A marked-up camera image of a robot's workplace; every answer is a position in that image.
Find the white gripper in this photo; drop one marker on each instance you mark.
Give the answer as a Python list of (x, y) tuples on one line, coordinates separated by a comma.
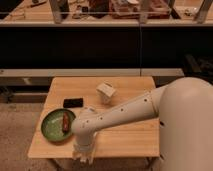
[(83, 150)]

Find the black rectangular block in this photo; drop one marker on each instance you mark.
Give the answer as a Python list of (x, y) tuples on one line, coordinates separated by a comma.
[(73, 103)]

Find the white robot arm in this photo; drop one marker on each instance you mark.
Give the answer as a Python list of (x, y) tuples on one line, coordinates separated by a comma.
[(185, 109)]

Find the long wooden shelf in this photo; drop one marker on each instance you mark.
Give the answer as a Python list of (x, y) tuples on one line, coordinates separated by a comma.
[(106, 13)]

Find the green plate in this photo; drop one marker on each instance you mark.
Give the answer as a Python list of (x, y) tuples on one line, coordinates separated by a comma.
[(52, 125)]

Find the small wooden block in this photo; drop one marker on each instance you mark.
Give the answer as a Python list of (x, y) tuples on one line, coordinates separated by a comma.
[(106, 92)]

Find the red brown sausage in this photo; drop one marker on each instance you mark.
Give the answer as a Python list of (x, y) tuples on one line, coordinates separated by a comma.
[(65, 125)]

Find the wooden table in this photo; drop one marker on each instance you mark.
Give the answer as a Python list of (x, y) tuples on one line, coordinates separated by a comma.
[(136, 140)]

